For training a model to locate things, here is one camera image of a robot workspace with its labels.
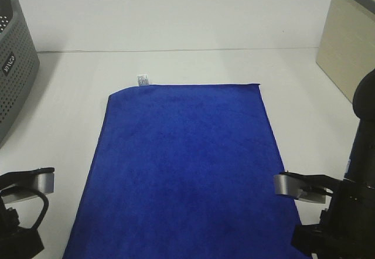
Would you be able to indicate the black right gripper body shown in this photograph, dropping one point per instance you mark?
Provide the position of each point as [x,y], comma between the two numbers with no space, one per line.
[345,230]

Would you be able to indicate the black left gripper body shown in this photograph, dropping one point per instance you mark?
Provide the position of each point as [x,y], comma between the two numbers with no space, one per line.
[17,241]

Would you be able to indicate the blue microfibre towel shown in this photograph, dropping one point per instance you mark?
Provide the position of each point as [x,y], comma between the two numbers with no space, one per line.
[184,172]

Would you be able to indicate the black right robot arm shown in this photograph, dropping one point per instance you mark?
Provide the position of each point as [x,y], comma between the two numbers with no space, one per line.
[361,159]

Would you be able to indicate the grey perforated laundry basket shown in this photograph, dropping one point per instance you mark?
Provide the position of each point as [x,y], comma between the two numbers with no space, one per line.
[19,63]

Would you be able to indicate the beige storage box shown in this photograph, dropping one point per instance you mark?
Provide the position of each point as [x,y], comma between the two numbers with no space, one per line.
[346,50]

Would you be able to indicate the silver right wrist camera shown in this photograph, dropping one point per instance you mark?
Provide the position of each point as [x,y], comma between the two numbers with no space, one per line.
[306,188]

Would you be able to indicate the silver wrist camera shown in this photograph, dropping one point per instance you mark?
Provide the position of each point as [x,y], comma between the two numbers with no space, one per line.
[306,188]
[17,186]

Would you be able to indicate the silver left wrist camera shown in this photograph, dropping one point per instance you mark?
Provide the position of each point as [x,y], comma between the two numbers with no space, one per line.
[17,186]

